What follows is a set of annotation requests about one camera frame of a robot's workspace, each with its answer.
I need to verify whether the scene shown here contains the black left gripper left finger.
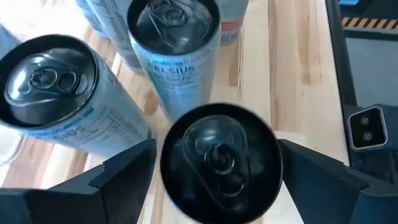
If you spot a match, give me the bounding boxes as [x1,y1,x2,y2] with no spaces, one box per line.
[0,138,158,224]

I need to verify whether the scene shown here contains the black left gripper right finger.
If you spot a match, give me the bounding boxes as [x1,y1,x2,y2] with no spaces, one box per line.
[276,138,398,224]

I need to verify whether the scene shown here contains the clear plastic bin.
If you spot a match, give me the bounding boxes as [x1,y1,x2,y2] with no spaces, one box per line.
[0,132,27,169]

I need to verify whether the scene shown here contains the black box hazard stripes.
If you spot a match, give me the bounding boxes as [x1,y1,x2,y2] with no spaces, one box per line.
[338,0,398,40]

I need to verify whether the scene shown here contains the silver mounting bracket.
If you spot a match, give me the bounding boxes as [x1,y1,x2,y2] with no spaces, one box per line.
[347,105,389,151]

